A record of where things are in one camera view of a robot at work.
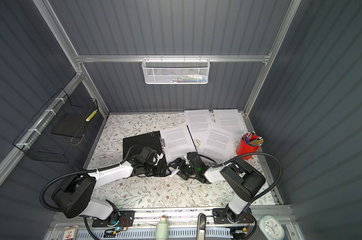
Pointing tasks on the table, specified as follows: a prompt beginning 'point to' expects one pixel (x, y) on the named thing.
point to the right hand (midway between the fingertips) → (173, 169)
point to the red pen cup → (249, 143)
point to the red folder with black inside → (134, 144)
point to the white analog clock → (271, 228)
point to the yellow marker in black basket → (90, 117)
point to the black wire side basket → (54, 133)
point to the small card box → (70, 233)
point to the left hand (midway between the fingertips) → (166, 173)
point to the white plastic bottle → (161, 230)
